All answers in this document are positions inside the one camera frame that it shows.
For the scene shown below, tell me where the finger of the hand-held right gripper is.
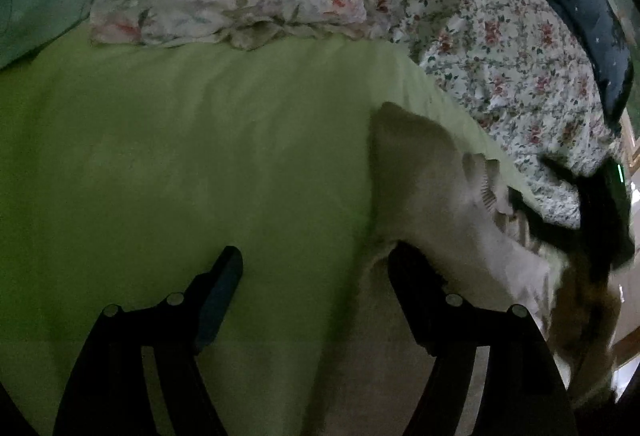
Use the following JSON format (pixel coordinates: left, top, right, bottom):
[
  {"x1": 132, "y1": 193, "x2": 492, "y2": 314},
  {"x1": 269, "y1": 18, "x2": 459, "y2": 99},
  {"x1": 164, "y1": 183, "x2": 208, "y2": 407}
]
[{"x1": 507, "y1": 186, "x2": 581, "y2": 243}]

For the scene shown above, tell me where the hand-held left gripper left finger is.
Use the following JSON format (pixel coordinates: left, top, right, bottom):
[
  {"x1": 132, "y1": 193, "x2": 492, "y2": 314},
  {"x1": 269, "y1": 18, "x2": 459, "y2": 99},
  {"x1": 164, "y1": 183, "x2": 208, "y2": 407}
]
[{"x1": 52, "y1": 245, "x2": 244, "y2": 436}]

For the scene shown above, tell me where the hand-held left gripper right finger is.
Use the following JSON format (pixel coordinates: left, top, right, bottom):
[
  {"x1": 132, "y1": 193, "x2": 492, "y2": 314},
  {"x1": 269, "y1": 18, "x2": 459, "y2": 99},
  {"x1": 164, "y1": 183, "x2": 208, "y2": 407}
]
[{"x1": 387, "y1": 241, "x2": 581, "y2": 436}]

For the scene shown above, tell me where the small white garment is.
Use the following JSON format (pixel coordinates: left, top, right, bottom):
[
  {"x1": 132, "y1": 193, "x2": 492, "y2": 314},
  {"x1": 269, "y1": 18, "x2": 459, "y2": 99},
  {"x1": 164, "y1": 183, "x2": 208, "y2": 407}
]
[{"x1": 304, "y1": 101, "x2": 568, "y2": 436}]

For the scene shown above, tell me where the person's right forearm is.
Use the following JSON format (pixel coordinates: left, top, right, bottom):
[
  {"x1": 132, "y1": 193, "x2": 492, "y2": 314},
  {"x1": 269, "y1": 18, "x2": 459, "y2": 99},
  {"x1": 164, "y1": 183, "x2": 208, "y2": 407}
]
[{"x1": 547, "y1": 251, "x2": 623, "y2": 409}]

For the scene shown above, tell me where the green bed sheet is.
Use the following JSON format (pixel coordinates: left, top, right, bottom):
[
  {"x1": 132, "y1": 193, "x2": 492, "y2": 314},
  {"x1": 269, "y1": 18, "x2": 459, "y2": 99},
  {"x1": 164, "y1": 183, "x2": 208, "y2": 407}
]
[{"x1": 0, "y1": 24, "x2": 538, "y2": 436}]

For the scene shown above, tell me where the white floral quilt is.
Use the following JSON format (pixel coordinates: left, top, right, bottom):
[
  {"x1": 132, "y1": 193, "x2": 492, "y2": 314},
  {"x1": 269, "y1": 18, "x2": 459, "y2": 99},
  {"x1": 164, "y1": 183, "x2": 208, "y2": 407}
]
[{"x1": 350, "y1": 0, "x2": 623, "y2": 229}]

